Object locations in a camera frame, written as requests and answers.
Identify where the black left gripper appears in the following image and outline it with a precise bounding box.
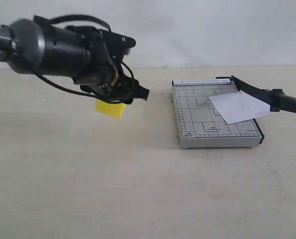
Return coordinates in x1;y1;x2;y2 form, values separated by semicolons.
74;64;150;104

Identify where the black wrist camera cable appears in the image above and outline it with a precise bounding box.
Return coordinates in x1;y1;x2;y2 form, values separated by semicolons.
33;14;136;104

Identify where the yellow foam cube block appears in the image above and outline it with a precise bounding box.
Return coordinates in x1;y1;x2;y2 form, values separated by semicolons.
96;100;126;119

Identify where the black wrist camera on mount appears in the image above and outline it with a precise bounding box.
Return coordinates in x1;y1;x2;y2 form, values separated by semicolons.
99;29;136;61

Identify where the black cutter blade lever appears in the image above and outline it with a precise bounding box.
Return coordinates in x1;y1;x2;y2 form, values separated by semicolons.
230;76;296;114

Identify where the white paper sheet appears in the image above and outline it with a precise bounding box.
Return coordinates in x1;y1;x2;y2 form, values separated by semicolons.
209;91;271;124

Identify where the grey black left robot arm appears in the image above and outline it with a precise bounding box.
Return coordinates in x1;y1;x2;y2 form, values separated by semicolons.
0;15;150;105

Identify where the grey paper cutter base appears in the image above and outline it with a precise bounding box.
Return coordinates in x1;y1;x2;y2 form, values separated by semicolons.
172;77;265;148

